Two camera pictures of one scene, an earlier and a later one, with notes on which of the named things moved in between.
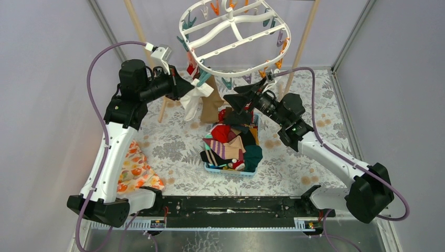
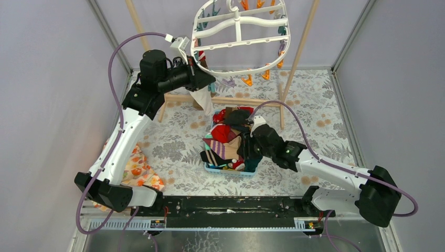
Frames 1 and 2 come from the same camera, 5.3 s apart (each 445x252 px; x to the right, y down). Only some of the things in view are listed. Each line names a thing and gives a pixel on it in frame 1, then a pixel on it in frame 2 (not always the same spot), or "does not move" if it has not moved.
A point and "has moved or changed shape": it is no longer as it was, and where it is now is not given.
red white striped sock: (190, 69) has moved or changed shape
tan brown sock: (209, 113) -> (196, 105)
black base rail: (240, 211) does not move
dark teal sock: (253, 155) does not move
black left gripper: (174, 82) -> (192, 77)
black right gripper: (247, 94) -> (245, 149)
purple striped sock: (230, 150) does not move
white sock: (189, 102) -> (203, 97)
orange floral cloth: (136, 172) does not move
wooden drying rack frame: (165, 102) does not move
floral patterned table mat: (287, 170) does not move
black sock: (232, 117) does not move
